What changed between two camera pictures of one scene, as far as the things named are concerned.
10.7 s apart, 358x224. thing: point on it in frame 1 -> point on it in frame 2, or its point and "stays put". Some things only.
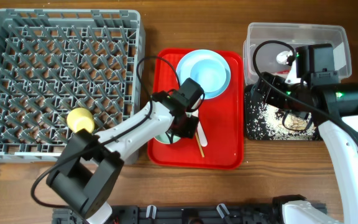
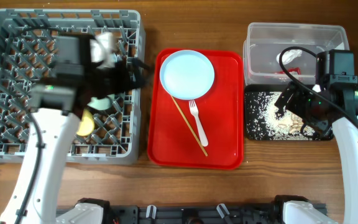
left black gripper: x=189 y=132 -> x=122 y=70
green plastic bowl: x=165 y=139 -> x=104 y=104
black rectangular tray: x=265 y=121 stays put
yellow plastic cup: x=79 y=118 stays put
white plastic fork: x=201 y=133 stays put
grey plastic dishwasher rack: x=38 y=65 stays put
